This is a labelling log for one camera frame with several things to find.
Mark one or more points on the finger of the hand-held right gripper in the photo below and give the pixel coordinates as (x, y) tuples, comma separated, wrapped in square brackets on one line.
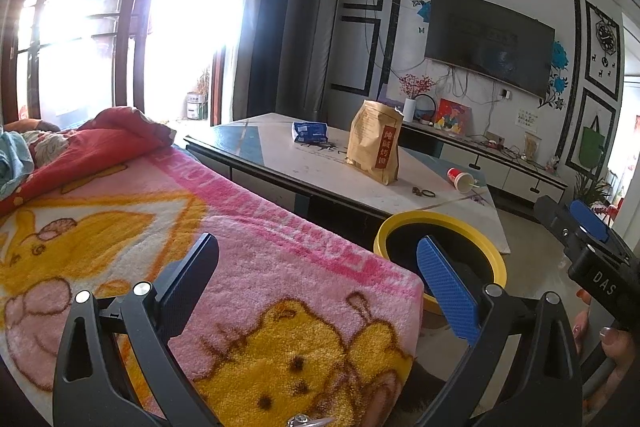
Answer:
[(590, 219), (552, 217)]

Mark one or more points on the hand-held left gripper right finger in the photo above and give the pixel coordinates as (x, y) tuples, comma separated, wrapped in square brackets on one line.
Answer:
[(447, 287)]

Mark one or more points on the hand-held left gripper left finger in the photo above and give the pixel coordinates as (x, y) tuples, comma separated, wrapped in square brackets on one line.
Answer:
[(190, 277)]

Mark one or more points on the yellow rimmed trash bin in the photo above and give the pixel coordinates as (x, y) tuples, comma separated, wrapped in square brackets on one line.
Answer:
[(400, 222)]

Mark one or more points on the person's right hand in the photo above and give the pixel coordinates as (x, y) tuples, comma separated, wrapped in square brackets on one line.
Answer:
[(620, 349)]

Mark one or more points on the green potted plant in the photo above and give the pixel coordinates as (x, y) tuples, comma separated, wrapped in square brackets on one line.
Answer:
[(592, 189)]

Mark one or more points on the white television cabinet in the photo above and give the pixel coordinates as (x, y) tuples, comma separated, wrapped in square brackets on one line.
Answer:
[(500, 172)]

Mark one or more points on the green tote bag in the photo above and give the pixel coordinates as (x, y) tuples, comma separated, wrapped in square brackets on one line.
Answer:
[(592, 147)]

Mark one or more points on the clear bag on cabinet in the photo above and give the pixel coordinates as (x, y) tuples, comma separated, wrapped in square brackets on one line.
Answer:
[(531, 146)]

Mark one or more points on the pink cartoon printed blanket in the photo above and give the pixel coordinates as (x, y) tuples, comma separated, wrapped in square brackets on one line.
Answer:
[(280, 257)]

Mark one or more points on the red paper cup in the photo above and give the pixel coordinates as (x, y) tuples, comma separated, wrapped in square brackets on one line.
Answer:
[(457, 178)]

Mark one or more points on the red framed picture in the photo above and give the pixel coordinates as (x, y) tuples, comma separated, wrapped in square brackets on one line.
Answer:
[(452, 117)]

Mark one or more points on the white topped coffee table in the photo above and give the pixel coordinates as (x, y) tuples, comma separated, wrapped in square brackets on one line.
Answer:
[(280, 152)]

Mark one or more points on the red quilt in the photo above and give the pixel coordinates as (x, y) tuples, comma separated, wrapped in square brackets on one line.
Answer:
[(115, 137)]

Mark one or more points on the brown paper bag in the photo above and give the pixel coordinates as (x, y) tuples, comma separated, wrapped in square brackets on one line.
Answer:
[(375, 142)]

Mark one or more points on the white paint bucket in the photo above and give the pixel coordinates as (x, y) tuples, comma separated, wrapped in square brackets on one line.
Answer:
[(195, 106)]

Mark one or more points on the white vase with red flowers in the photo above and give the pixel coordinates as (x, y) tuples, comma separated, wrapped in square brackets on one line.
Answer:
[(409, 109)]

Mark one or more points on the blue snack packet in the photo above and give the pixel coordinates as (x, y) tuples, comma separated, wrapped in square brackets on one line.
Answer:
[(310, 133)]

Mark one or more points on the floral cloth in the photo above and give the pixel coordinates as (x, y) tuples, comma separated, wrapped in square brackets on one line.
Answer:
[(50, 149)]

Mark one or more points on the purple box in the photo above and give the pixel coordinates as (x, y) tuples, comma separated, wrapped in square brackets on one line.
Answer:
[(387, 97)]

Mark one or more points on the light blue cloth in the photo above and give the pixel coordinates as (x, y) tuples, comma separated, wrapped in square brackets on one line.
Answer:
[(12, 157)]

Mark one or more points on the brown framed sliding door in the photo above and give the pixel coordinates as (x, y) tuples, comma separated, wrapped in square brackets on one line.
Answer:
[(135, 32)]

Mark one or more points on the dark blue curtain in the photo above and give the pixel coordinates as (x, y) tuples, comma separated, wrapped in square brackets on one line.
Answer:
[(270, 32)]

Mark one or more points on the grey standing air conditioner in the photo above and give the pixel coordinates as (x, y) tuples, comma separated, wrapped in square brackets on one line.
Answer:
[(312, 47)]

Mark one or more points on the white paper wall notice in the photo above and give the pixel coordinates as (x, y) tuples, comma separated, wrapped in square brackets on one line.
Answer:
[(527, 117)]

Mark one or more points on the black wall clock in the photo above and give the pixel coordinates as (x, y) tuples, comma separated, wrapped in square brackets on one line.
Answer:
[(606, 36)]

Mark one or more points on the black wall television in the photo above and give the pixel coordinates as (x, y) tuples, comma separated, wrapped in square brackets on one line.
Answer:
[(490, 42)]

